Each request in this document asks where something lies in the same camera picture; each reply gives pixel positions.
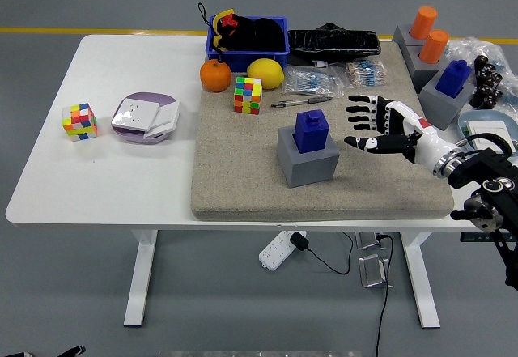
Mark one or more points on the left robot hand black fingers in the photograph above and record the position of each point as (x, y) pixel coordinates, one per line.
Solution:
(75, 351)

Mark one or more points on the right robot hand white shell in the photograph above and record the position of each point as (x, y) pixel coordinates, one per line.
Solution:
(429, 142)

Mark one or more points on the blue square seal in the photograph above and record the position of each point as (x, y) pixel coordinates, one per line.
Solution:
(309, 134)
(453, 77)

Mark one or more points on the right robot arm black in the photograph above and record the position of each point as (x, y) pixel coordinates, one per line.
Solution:
(485, 167)

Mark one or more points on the grey seal holder block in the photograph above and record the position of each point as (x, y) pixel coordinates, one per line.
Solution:
(400, 37)
(311, 171)
(439, 108)
(423, 75)

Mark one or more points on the orange cylinder seal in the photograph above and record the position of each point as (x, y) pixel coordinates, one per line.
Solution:
(423, 21)
(433, 45)

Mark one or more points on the green circuit board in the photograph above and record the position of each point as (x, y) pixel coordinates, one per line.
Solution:
(465, 131)

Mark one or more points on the dark brown knob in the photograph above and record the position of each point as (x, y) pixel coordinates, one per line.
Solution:
(485, 89)
(496, 78)
(477, 99)
(481, 62)
(493, 100)
(484, 75)

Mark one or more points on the white table leg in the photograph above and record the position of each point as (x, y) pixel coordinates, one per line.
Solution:
(139, 284)
(421, 284)

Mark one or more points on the clear crumpled plastic bag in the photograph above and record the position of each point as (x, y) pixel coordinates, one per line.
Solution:
(465, 47)

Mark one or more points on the black table control panel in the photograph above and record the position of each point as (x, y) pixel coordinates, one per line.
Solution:
(471, 237)

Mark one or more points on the grey ballpoint pen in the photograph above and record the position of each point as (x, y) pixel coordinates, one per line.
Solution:
(311, 100)

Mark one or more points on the small white connector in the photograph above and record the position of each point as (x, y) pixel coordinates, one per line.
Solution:
(319, 64)

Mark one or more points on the black wrapped long object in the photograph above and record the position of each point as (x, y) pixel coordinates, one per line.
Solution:
(332, 43)

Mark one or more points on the black power adapter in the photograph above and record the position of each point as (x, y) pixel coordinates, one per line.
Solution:
(298, 240)

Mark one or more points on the yellow lemon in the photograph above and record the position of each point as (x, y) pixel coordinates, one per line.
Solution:
(265, 73)

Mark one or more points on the white power strip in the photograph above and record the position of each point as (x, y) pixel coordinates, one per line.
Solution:
(277, 252)

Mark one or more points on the stickerless colourful puzzle cube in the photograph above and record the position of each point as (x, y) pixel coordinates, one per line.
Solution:
(247, 96)

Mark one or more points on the grey-brown mat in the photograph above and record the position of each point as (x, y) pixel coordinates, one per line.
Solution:
(243, 171)

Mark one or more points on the black cloth bundle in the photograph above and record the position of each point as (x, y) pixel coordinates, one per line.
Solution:
(263, 35)

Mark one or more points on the blue plastic bin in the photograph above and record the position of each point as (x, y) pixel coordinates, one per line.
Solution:
(239, 60)

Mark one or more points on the orange fruit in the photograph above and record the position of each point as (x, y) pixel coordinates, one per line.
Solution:
(215, 75)

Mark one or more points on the white-edged colourful puzzle cube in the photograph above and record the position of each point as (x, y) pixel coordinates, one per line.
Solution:
(80, 123)

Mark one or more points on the yellow black red toy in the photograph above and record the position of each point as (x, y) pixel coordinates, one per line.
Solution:
(218, 18)

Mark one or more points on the purple plate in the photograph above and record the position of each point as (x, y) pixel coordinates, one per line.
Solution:
(149, 97)

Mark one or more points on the white wall switch panel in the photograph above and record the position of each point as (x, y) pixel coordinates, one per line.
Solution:
(168, 120)
(489, 128)

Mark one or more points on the clear metal bracket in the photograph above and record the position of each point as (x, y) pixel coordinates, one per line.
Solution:
(366, 240)
(372, 272)

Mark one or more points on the white wall socket panel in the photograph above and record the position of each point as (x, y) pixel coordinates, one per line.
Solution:
(135, 115)

